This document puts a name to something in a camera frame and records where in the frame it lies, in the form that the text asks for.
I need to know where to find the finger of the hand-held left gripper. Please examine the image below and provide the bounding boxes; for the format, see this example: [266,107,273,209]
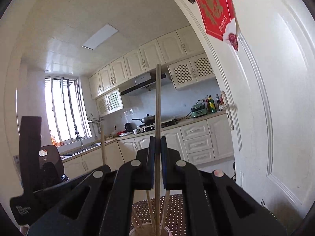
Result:
[60,165,112,185]

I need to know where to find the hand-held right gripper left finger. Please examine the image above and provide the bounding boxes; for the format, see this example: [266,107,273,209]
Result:
[28,136,156,236]

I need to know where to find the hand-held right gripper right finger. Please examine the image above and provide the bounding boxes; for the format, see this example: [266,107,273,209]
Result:
[160,136,287,236]

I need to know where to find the long wooden chopstick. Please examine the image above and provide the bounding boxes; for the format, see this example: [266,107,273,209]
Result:
[155,64,162,235]
[101,125,107,166]

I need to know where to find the bunch of wooden chopsticks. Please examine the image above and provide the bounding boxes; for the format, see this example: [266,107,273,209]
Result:
[132,189,171,235]

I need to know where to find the pink cup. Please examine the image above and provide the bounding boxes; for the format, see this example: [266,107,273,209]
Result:
[129,222,171,236]

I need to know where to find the black countertop appliance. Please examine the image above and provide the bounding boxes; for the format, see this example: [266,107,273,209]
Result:
[39,145,65,190]

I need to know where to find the steel sink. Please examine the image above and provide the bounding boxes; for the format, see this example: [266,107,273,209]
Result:
[61,143,102,156]

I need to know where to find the sink faucet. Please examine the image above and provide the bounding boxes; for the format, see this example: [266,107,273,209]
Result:
[74,130,84,150]

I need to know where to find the gas stove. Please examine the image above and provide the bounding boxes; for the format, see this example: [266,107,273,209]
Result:
[138,118,181,131]

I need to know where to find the cream base cabinets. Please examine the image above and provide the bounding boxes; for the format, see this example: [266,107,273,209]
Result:
[61,111,234,177]

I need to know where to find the wok with lid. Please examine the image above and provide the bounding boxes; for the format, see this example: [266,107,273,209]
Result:
[132,114,157,125]

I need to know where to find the barred window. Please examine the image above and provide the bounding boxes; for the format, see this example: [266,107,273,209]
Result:
[45,76,92,144]

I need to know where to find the green electric cooker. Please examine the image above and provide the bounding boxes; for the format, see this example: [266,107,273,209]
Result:
[191,101,208,118]

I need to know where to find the range hood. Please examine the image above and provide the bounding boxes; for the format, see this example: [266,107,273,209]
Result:
[120,72,173,96]

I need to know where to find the white door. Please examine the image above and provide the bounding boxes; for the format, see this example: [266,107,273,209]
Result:
[167,0,315,227]

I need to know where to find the ceiling light panel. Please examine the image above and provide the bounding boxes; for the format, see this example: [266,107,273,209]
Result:
[81,24,119,50]

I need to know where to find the red diamond door poster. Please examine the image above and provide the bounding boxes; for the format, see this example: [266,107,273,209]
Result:
[193,0,240,52]

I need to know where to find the wall utensil rack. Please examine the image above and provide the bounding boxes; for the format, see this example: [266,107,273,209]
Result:
[87,114,105,132]

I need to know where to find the lattice door wall cabinet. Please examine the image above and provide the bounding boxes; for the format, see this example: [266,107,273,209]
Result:
[167,53,216,90]
[95,88,123,117]

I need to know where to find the door handle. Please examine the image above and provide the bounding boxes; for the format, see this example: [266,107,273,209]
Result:
[220,91,239,131]

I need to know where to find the cream wall cabinet row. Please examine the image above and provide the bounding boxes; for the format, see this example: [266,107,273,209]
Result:
[89,25,206,100]

